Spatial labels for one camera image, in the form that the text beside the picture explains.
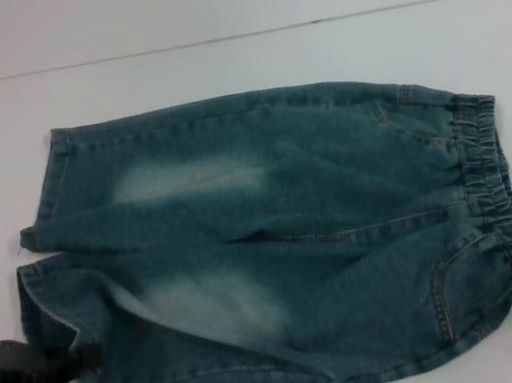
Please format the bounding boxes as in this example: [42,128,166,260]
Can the blue denim shorts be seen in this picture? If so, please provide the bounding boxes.
[0,51,512,383]

